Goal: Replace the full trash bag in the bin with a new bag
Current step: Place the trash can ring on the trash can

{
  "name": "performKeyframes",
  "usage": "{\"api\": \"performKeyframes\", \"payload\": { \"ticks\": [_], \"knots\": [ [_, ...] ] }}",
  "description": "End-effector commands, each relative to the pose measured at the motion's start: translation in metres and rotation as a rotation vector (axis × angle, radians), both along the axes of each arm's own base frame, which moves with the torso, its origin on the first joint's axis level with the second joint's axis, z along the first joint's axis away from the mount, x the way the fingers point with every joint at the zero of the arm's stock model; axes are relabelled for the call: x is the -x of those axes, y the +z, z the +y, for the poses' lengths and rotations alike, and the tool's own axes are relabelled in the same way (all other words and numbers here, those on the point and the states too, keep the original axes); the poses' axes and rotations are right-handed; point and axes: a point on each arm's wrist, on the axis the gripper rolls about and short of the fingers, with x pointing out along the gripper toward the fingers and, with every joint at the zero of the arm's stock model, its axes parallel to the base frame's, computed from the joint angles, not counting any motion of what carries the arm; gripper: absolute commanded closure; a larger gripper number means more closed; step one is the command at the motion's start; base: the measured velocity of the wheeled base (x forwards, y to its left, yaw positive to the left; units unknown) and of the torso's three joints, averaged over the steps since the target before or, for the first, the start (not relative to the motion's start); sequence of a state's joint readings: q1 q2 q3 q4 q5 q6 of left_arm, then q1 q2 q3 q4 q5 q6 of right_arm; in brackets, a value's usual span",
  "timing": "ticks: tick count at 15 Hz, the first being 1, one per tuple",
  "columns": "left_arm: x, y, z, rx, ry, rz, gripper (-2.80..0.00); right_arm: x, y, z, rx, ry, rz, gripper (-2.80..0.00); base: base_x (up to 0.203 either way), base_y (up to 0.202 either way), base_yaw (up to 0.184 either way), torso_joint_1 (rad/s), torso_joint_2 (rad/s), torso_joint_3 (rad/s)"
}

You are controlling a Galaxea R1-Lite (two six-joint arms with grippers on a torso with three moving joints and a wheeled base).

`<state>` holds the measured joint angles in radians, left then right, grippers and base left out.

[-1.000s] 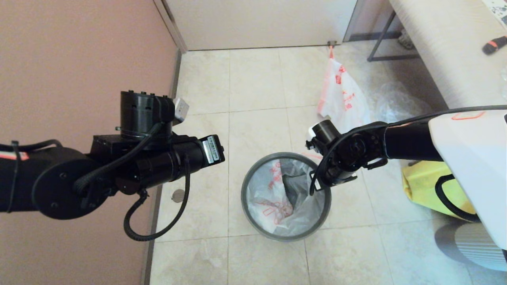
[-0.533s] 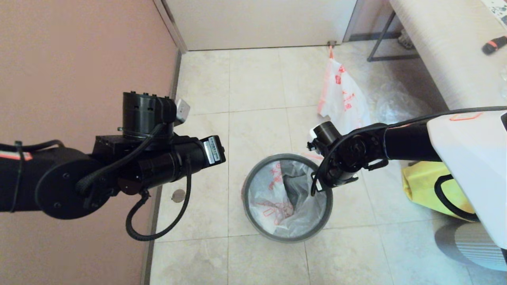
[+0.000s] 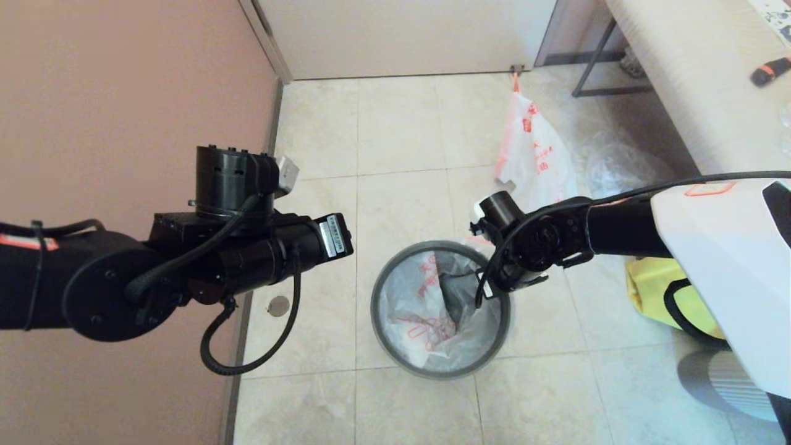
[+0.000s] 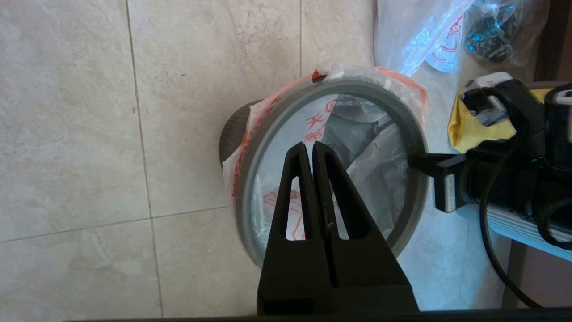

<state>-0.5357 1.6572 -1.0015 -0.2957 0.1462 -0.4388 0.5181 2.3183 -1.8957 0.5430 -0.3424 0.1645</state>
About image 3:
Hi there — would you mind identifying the grey bin rim ring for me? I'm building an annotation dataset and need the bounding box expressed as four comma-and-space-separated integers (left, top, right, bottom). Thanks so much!
370, 240, 514, 380

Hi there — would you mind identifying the grey ribbed robot base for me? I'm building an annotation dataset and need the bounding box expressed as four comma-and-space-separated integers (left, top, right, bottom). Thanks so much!
677, 349, 779, 424

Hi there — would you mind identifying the yellow non-woven bag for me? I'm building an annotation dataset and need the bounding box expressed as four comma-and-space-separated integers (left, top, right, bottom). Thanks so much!
625, 256, 727, 341

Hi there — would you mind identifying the clear plastic bag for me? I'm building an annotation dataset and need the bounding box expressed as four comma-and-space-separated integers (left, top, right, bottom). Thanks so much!
581, 127, 680, 200

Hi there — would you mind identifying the beige table with metal legs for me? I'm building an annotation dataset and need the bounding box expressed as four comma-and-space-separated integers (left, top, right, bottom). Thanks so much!
572, 19, 702, 174

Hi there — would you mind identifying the white door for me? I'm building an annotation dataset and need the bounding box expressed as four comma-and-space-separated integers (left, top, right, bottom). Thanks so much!
256, 0, 560, 81

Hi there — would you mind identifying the small white object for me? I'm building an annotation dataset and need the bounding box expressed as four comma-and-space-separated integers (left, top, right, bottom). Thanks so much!
620, 46, 646, 78

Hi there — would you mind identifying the black and red marker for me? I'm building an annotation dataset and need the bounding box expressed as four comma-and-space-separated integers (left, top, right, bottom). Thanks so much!
749, 57, 791, 88

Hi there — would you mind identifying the black-printed white paper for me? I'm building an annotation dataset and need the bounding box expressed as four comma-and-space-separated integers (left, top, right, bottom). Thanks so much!
751, 0, 791, 39

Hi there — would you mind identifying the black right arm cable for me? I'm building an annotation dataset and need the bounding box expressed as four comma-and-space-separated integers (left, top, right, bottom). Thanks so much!
473, 171, 791, 308

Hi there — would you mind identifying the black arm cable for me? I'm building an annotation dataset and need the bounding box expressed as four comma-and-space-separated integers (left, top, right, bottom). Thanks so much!
473, 171, 791, 308
0, 195, 303, 376

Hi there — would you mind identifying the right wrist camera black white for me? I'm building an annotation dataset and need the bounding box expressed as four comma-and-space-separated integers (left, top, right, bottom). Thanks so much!
468, 190, 526, 239

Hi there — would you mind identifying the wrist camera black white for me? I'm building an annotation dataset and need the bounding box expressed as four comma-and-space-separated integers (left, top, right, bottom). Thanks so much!
188, 145, 300, 218
468, 190, 526, 239

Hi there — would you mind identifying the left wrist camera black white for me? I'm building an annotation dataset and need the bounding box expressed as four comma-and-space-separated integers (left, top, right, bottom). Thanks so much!
188, 145, 300, 218

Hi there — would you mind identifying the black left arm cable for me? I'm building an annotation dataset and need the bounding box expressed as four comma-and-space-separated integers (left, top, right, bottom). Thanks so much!
0, 195, 303, 376

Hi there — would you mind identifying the grey door frame post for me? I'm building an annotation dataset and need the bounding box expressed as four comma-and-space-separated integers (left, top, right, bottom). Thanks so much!
238, 0, 294, 86

